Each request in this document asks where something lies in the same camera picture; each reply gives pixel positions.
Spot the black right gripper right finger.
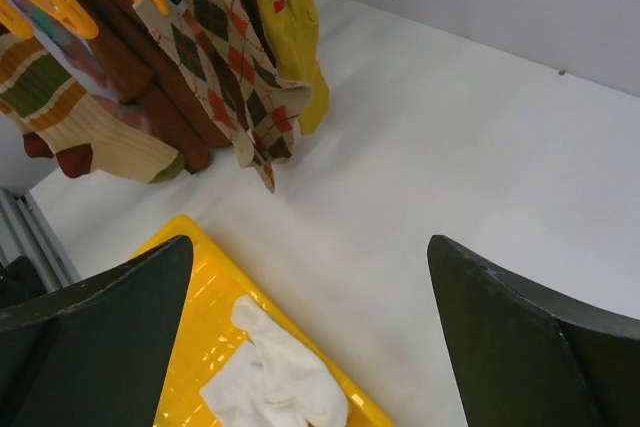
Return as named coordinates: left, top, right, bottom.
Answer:
left=427, top=235, right=639, bottom=426

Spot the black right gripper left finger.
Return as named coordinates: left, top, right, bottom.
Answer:
left=1, top=236, right=194, bottom=426

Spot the white sock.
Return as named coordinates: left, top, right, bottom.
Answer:
left=200, top=296, right=349, bottom=426

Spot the yellow plastic tray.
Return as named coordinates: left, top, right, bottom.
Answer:
left=136, top=215, right=393, bottom=427

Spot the striped beige green sock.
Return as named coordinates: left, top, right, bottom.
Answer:
left=1, top=28, right=185, bottom=184

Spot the brown sock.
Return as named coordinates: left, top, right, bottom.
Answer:
left=77, top=0, right=231, bottom=174

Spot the beige argyle sock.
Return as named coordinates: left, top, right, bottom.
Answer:
left=133, top=0, right=313, bottom=191

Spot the yellow sock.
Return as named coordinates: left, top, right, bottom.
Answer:
left=257, top=0, right=330, bottom=135

